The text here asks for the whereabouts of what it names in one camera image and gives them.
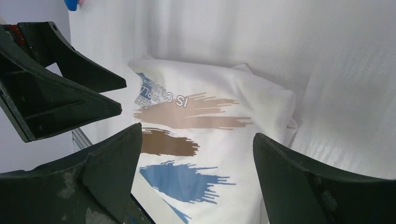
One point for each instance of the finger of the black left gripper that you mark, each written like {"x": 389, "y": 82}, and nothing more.
{"x": 45, "y": 44}
{"x": 39, "y": 101}

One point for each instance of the folded blue t shirt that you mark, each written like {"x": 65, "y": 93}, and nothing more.
{"x": 71, "y": 4}

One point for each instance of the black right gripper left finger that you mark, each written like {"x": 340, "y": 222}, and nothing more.
{"x": 91, "y": 186}

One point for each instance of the white t shirt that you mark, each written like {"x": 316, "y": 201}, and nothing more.
{"x": 198, "y": 124}

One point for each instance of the aluminium frame rails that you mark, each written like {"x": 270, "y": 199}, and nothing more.
{"x": 80, "y": 140}

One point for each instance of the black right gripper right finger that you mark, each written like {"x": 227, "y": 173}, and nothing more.
{"x": 297, "y": 189}

